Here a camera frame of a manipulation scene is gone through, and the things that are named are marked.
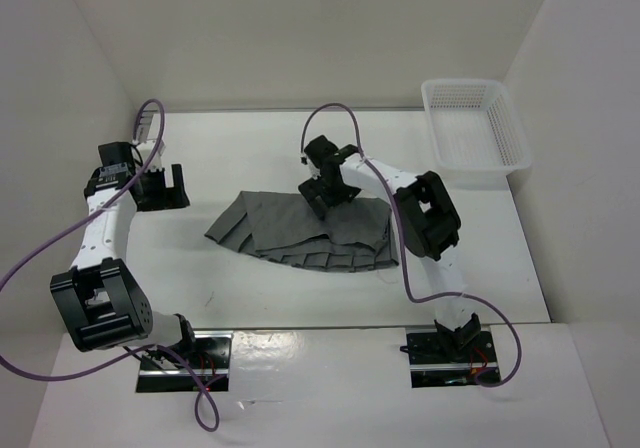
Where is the grey pleated skirt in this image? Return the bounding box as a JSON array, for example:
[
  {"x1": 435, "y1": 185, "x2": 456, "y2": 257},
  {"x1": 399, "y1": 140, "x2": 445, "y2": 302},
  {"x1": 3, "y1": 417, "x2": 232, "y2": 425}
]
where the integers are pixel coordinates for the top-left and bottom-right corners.
[{"x1": 205, "y1": 191, "x2": 399, "y2": 273}]

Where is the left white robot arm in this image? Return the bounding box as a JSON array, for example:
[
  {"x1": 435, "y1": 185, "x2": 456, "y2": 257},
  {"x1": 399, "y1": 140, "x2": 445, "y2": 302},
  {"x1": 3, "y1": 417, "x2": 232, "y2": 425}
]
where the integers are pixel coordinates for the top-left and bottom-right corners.
[{"x1": 50, "y1": 139, "x2": 199, "y2": 368}]

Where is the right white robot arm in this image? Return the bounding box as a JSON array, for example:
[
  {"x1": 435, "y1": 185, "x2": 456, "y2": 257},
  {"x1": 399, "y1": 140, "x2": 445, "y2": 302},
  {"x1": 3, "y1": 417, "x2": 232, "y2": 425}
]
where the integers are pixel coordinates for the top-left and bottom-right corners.
[{"x1": 298, "y1": 135, "x2": 481, "y2": 362}]

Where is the white perforated plastic basket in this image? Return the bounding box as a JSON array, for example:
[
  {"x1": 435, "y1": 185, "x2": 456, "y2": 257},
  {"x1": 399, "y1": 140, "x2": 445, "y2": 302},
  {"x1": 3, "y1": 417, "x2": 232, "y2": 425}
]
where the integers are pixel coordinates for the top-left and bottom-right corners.
[{"x1": 421, "y1": 78, "x2": 532, "y2": 182}]

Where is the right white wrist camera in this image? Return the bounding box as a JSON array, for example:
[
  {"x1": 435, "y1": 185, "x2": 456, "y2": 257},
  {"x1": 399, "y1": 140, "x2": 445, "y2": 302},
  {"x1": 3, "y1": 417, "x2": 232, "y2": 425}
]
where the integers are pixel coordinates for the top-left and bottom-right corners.
[{"x1": 300, "y1": 154, "x2": 321, "y2": 179}]

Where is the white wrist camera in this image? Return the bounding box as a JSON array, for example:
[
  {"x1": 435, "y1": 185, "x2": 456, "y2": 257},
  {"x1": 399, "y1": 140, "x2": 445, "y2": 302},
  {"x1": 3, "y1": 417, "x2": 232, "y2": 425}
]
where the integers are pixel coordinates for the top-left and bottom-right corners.
[
  {"x1": 300, "y1": 154, "x2": 321, "y2": 179},
  {"x1": 132, "y1": 111, "x2": 165, "y2": 172}
]

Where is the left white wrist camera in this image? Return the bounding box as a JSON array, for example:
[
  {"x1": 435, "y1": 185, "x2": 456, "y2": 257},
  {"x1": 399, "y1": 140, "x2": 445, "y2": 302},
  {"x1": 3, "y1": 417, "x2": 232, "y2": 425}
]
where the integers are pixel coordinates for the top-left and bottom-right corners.
[{"x1": 132, "y1": 111, "x2": 165, "y2": 172}]

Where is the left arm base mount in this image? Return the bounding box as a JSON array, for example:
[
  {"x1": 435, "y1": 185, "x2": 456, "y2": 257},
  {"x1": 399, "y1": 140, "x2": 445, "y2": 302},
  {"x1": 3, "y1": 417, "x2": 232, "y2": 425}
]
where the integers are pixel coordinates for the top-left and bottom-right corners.
[{"x1": 135, "y1": 329, "x2": 233, "y2": 394}]

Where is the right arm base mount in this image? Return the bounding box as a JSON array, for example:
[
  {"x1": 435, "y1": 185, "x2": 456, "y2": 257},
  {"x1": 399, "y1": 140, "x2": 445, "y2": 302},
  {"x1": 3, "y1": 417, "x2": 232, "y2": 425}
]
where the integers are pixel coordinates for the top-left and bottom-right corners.
[{"x1": 399, "y1": 328, "x2": 502, "y2": 388}]

